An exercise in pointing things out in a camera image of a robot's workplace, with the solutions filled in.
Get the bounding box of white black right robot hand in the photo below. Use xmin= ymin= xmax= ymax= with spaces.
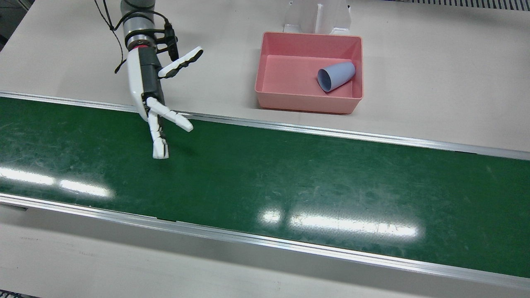
xmin=126 ymin=46 xmax=204 ymax=160

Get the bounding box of light blue cup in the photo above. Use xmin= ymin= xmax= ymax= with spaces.
xmin=317 ymin=61 xmax=357 ymax=93

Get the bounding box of pink plastic box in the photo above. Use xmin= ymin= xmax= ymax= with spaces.
xmin=254 ymin=31 xmax=364 ymax=115

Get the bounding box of white plastic stand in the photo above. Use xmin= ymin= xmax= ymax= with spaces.
xmin=283 ymin=0 xmax=353 ymax=36

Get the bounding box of green conveyor belt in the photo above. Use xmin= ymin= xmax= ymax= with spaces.
xmin=0 ymin=96 xmax=530 ymax=279

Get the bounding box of grey ribbed grille strip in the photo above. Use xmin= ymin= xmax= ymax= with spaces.
xmin=408 ymin=0 xmax=530 ymax=11

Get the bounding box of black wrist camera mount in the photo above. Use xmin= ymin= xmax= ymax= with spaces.
xmin=154 ymin=22 xmax=180 ymax=62

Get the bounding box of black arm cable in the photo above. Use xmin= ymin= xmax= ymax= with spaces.
xmin=94 ymin=0 xmax=127 ymax=75

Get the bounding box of aluminium conveyor rail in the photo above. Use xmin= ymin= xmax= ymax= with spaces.
xmin=0 ymin=91 xmax=530 ymax=161
xmin=0 ymin=192 xmax=530 ymax=290

